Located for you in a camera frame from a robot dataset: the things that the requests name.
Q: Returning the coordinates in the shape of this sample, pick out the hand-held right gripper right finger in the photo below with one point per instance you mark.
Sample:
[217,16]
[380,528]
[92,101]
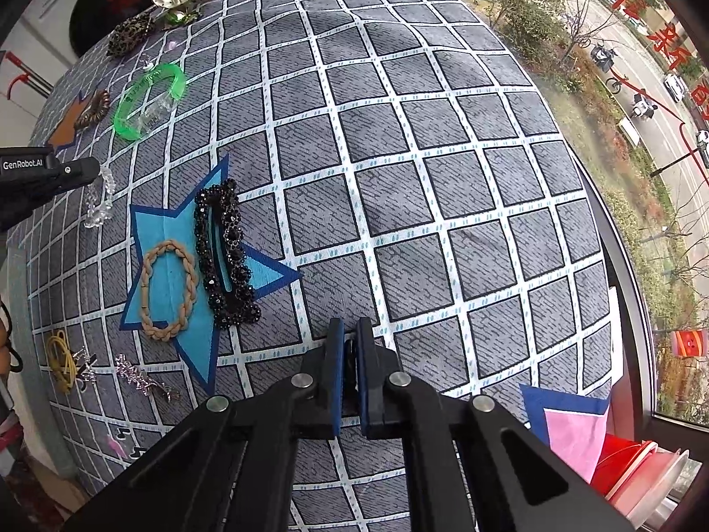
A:
[365,382]

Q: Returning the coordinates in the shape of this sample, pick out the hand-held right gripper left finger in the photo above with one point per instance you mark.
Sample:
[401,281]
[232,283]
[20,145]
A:
[333,382]

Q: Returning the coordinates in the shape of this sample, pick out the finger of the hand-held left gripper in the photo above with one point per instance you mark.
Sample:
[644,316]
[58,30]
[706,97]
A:
[80,172]

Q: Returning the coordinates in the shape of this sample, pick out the orange star patch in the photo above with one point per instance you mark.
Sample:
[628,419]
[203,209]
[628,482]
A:
[66,127]

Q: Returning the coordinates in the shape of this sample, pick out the blue star patch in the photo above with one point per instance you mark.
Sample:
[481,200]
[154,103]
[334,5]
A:
[166,221]

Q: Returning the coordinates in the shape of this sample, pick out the silver earring with white disc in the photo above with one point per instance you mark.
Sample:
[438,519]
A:
[148,65]

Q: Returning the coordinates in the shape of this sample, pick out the white cabinet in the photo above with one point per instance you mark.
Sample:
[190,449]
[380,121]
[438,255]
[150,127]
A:
[52,33]

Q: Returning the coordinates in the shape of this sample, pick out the leopard print scrunchie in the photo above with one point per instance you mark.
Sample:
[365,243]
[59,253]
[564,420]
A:
[130,33]

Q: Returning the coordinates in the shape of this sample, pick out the black beaded hair clip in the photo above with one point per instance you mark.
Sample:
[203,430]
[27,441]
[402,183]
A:
[235,221]

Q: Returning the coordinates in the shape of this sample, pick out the green leaf brooch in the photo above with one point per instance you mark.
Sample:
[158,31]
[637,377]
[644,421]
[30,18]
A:
[180,16]

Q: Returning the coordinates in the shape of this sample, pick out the silver rhinestone brooch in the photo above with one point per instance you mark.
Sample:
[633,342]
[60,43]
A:
[86,366]

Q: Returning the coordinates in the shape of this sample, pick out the silver rhinestone hair clip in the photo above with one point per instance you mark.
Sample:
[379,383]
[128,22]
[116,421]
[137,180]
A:
[135,377]

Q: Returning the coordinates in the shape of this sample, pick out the pink star patch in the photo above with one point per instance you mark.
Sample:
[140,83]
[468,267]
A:
[570,438]

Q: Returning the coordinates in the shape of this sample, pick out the small pink hair clip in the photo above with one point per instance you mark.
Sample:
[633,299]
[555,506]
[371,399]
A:
[116,444]

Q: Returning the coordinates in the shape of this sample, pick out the red plastic container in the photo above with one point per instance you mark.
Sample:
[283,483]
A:
[620,454]

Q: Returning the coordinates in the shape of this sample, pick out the red hanging lantern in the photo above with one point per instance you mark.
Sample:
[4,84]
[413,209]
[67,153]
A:
[689,343]

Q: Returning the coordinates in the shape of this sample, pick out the parked bicycle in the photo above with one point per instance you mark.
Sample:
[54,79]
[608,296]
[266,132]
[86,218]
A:
[616,83]

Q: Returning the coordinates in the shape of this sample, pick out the scooter with rider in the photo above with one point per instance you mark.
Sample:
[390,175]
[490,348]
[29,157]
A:
[644,105]

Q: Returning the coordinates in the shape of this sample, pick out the parked scooter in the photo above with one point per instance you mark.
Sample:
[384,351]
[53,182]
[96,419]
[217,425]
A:
[602,56]

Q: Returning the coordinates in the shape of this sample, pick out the white car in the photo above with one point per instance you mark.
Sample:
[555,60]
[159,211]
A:
[674,87]

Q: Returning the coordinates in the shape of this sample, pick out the red window decoration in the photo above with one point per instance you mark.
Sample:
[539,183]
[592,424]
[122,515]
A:
[673,52]

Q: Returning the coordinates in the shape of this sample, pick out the dark window frame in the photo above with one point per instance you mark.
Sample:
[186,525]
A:
[637,316]

